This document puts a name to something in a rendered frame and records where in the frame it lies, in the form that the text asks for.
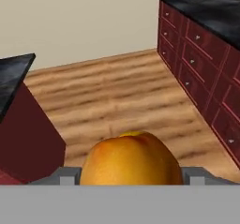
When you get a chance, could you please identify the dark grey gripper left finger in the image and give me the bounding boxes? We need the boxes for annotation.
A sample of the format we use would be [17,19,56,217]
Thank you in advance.
[28,166,83,186]

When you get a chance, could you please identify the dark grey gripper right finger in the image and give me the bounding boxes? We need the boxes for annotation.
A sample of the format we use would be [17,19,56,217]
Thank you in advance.
[180,166,239,186]

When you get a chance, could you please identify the orange yellow peach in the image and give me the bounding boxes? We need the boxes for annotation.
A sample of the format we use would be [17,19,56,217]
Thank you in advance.
[79,130,185,186]

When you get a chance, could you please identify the dark red dining counter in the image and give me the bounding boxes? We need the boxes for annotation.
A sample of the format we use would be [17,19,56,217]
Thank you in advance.
[0,52,67,186]

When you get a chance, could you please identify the dark red drawer cabinet run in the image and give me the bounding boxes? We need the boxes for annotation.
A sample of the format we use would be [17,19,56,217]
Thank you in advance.
[155,0,240,170]

